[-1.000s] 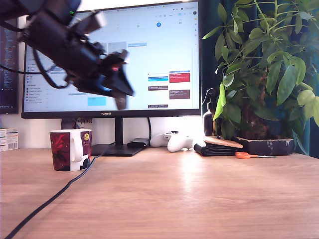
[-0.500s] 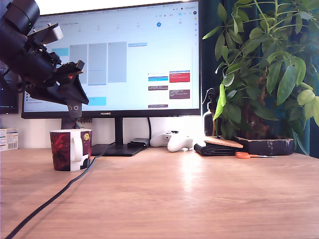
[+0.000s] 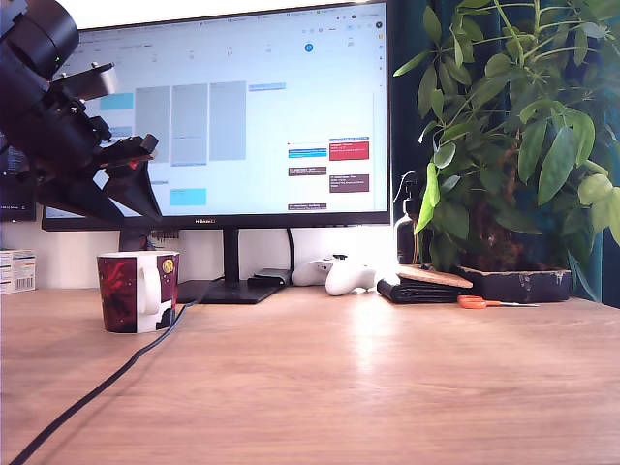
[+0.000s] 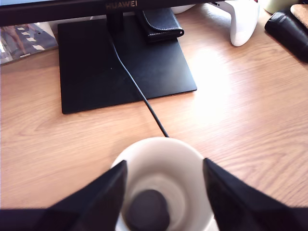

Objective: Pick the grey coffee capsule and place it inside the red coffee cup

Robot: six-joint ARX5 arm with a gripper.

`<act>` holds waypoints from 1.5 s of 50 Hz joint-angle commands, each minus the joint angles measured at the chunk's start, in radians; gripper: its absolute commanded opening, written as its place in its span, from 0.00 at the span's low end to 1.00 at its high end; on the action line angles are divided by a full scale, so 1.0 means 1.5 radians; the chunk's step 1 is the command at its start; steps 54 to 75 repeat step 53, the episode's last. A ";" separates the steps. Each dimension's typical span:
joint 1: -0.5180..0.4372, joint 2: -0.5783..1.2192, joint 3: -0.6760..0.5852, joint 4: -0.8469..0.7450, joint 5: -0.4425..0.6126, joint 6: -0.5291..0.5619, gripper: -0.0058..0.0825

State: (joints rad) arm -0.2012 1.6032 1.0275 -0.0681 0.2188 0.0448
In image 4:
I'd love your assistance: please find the small black stitched leather case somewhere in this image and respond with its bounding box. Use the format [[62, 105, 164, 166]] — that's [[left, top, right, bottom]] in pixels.
[[138, 8, 185, 43]]

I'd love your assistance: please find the thin black cable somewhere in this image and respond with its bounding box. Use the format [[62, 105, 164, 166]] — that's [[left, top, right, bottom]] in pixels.
[[107, 31, 170, 138]]

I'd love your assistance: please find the black leather wallet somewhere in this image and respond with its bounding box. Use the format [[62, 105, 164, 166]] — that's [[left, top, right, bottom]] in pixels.
[[264, 9, 308, 63]]

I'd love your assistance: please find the red and white coffee mug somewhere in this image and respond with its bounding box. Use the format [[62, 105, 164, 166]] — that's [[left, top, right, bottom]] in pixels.
[[110, 137, 219, 231]]

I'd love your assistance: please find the round cork coaster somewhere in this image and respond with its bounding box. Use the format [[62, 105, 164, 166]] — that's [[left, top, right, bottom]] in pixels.
[[290, 4, 308, 29]]

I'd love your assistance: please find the black Huawei computer monitor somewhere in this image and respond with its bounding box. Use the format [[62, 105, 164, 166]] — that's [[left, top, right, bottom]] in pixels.
[[0, 0, 227, 115]]

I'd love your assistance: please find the white game controller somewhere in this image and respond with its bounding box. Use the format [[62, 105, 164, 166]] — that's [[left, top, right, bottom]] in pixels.
[[170, 0, 261, 47]]

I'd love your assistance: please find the grey coffee capsule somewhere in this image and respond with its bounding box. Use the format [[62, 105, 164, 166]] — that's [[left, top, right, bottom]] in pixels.
[[125, 189, 171, 231]]

